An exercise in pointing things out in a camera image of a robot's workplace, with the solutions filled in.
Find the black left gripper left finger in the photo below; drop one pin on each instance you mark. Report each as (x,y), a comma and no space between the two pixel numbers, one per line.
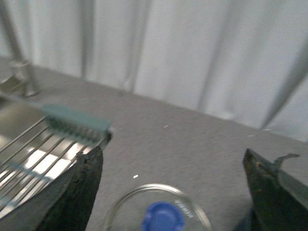
(65,204)

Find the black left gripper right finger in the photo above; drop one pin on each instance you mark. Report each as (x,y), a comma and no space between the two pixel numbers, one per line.
(280,201)

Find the glass lid with blue knob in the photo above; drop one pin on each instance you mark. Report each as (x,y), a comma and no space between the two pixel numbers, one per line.
(156,207)

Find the roll-up sink drying rack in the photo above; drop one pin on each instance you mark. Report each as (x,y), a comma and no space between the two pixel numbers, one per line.
(43,149)

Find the stainless steel sink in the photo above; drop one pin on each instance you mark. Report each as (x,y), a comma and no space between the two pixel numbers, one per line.
(21,134)

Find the steel faucet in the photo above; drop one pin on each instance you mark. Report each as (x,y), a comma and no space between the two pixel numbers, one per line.
(23,80)

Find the white curtain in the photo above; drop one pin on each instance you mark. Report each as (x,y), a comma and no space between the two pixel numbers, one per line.
(239,60)

